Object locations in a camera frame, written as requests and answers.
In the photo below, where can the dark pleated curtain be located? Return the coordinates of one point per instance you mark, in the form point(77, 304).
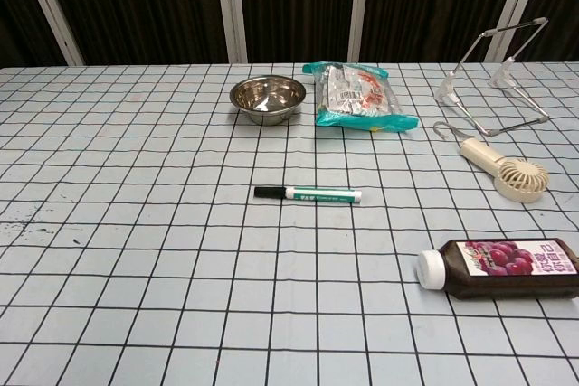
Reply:
point(145, 6)

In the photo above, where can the stainless steel bowl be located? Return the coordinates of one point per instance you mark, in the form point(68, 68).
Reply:
point(268, 97)

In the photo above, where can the white frame post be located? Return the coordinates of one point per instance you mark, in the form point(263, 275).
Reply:
point(515, 2)
point(359, 6)
point(52, 11)
point(230, 6)

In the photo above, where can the beige handheld fan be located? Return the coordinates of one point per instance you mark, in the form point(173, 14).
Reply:
point(515, 176)

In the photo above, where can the blue checked tablecloth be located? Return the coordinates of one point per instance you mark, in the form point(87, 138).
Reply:
point(181, 268)

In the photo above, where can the white green marker pen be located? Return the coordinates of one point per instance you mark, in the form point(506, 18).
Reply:
point(323, 196)

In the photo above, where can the teal snack packet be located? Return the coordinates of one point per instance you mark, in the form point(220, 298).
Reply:
point(357, 96)

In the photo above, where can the grape juice bottle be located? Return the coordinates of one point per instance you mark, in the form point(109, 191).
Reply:
point(506, 270)

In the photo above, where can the black marker cap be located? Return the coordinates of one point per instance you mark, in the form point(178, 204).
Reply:
point(269, 192)

